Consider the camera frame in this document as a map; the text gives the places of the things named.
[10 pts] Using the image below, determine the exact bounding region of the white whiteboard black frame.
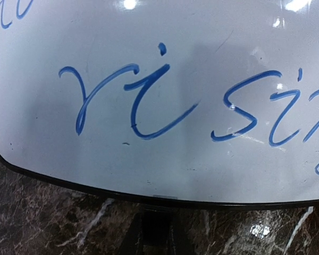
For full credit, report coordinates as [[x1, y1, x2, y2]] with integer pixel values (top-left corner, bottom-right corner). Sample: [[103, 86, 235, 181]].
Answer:
[[0, 1, 319, 208]]

